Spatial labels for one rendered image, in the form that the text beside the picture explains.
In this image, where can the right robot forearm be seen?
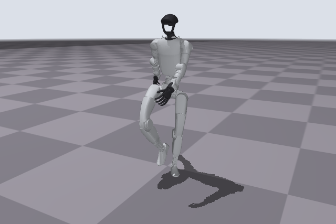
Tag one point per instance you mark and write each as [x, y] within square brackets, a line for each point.
[156, 71]

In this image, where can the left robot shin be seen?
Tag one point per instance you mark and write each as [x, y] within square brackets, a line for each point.
[176, 149]

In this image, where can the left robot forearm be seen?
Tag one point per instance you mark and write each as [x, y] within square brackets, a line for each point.
[179, 74]

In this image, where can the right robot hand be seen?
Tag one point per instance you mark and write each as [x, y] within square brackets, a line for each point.
[155, 81]

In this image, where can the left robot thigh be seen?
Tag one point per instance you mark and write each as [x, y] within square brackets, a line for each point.
[180, 113]

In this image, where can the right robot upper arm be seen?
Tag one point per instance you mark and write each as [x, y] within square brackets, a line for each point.
[154, 61]

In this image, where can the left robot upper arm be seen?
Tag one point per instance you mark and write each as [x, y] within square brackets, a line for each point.
[185, 55]

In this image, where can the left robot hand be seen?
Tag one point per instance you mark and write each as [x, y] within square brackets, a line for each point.
[165, 96]

